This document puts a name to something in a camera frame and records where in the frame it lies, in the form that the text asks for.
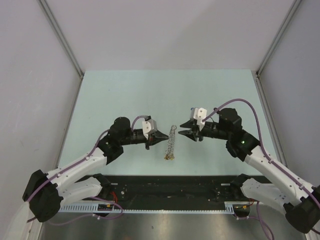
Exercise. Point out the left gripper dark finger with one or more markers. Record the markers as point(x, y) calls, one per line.
point(159, 134)
point(158, 139)

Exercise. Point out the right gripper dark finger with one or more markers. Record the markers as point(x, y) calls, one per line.
point(187, 124)
point(189, 134)

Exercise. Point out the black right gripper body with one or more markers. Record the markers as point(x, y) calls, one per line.
point(198, 133)

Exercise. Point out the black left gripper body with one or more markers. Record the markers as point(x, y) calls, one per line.
point(149, 141)

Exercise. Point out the steel disc with key rings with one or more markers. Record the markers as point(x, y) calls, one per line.
point(171, 141)

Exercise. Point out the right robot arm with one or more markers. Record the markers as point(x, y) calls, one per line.
point(292, 196)

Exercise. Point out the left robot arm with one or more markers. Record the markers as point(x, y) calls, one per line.
point(47, 192)

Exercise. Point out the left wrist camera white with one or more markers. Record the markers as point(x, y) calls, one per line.
point(149, 126)

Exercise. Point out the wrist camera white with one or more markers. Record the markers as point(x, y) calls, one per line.
point(199, 114)
point(149, 126)

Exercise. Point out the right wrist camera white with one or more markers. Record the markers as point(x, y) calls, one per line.
point(199, 114)

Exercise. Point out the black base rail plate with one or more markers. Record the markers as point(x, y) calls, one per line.
point(215, 187)

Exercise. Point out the grey slotted cable duct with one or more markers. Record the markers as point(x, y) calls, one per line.
point(95, 207)

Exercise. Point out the left aluminium frame post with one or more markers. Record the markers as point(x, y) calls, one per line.
point(55, 26)

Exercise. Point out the aluminium frame post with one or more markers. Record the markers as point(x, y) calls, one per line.
point(279, 35)
point(55, 26)

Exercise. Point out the right aluminium frame post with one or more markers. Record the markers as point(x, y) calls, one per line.
point(279, 35)

